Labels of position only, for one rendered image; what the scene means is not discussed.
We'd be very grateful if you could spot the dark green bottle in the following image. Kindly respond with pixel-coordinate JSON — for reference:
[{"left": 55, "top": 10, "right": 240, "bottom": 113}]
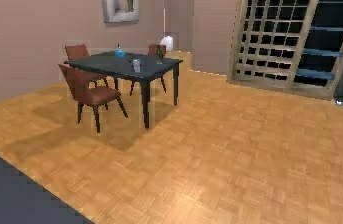
[{"left": 155, "top": 44, "right": 165, "bottom": 65}]

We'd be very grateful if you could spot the brown leather chair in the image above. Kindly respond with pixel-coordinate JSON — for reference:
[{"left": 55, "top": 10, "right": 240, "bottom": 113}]
[
  {"left": 129, "top": 43, "right": 168, "bottom": 97},
  {"left": 64, "top": 43, "right": 110, "bottom": 89},
  {"left": 57, "top": 63, "right": 129, "bottom": 134}
]

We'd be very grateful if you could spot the black dining table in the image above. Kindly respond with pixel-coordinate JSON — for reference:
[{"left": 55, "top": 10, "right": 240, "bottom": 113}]
[{"left": 68, "top": 50, "right": 184, "bottom": 130}]

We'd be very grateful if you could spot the white floor lamp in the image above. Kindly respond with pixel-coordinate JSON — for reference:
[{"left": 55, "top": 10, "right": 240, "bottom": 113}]
[{"left": 159, "top": 6, "right": 175, "bottom": 53}]

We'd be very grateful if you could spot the blue round bottle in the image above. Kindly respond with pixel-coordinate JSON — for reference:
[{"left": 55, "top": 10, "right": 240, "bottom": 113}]
[{"left": 114, "top": 42, "right": 127, "bottom": 59}]

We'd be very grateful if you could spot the wooden lattice shelf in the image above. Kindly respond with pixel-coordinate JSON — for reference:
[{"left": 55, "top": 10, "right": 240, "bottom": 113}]
[{"left": 226, "top": 0, "right": 343, "bottom": 101}]

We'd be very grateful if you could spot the silver framed wall picture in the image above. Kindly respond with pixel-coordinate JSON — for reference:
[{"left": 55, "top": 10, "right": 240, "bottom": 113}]
[{"left": 101, "top": 0, "right": 140, "bottom": 24}]

